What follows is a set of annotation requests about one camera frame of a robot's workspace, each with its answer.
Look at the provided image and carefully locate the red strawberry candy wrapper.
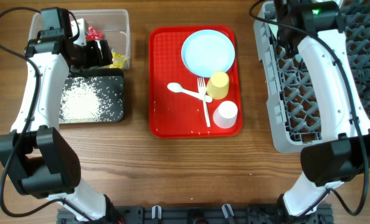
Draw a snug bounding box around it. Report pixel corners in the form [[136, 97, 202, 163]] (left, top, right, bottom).
[[85, 26, 104, 41]]

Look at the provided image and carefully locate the yellow foil wrapper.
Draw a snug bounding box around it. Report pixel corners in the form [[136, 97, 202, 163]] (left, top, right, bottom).
[[108, 52, 128, 69]]

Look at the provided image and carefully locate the light blue plate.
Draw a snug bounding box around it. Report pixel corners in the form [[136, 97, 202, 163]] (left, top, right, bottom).
[[181, 29, 235, 78]]

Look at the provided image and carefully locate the yellow plastic cup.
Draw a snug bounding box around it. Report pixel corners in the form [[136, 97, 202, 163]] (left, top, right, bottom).
[[207, 72, 229, 100]]

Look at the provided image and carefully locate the white plastic fork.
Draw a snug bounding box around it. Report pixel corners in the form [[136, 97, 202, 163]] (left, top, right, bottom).
[[197, 77, 211, 128]]

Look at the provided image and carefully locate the white plastic cup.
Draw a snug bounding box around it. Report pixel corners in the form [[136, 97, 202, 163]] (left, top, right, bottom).
[[213, 101, 238, 129]]

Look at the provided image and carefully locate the white plastic spoon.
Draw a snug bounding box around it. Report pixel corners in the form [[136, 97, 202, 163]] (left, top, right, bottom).
[[167, 82, 213, 103]]

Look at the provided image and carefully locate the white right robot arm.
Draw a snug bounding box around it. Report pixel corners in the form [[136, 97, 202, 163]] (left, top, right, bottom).
[[274, 1, 370, 218]]

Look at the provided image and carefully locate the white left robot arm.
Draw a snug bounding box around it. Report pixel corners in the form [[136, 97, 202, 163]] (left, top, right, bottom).
[[0, 7, 124, 223]]

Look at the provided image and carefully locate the grey dishwasher rack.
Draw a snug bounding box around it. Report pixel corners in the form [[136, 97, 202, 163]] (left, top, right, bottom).
[[249, 1, 370, 153]]

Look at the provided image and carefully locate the clear plastic bin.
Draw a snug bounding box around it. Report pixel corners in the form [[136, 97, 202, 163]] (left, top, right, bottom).
[[29, 9, 130, 69]]

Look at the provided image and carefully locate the black tray with rice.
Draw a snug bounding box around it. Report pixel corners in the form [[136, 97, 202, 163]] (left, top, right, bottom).
[[59, 68, 125, 124]]

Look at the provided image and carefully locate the red plastic tray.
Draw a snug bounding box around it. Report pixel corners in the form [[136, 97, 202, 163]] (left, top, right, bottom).
[[149, 25, 243, 138]]

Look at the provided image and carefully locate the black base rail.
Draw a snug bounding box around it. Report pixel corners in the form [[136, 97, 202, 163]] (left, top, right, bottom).
[[56, 203, 334, 224]]

